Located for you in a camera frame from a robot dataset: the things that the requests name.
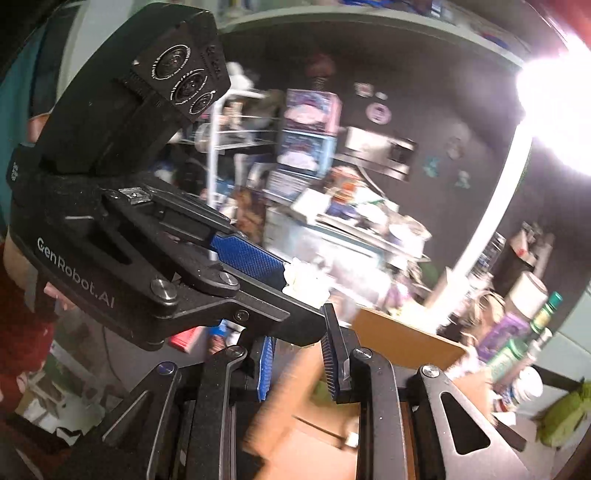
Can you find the green frog plush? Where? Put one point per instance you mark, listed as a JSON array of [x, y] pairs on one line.
[[563, 418]]

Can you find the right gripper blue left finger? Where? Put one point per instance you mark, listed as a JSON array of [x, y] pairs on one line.
[[265, 367]]

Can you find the round purple wall sticker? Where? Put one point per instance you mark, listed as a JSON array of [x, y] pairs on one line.
[[379, 113]]

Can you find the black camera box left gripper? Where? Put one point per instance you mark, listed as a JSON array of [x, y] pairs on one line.
[[155, 75]]

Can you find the silver wall socket panel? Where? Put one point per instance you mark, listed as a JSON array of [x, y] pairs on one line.
[[389, 156]]

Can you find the green glass bottle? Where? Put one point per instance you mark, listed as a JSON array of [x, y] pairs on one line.
[[516, 348]]

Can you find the white humidifier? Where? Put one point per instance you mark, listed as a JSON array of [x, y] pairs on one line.
[[527, 296]]

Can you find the blue Cinnamoroll box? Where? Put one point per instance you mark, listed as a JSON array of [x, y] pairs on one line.
[[306, 153]]

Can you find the white LED light bar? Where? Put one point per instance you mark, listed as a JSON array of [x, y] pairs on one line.
[[516, 162]]

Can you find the purple patterned box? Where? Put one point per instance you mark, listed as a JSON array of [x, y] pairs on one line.
[[510, 326]]

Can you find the white tissue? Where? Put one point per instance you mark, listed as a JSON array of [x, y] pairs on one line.
[[307, 283]]

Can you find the person's left hand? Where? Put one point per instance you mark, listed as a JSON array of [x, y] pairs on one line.
[[17, 267]]

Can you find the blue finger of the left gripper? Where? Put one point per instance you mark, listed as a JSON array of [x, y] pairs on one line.
[[238, 253]]

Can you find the white round jar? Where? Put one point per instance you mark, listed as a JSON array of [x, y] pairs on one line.
[[526, 387]]

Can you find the white wall shelf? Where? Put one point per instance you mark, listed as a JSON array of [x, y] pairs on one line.
[[515, 52]]

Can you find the purple Cinnamoroll box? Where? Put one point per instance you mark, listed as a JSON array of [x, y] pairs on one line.
[[311, 111]]

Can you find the white wire rack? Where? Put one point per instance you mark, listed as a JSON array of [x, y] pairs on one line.
[[246, 126]]

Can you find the brown cardboard box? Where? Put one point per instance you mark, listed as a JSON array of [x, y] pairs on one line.
[[413, 422]]

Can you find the black pen holder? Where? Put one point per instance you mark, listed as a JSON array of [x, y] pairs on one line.
[[529, 250]]

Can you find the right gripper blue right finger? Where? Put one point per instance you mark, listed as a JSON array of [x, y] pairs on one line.
[[337, 346]]

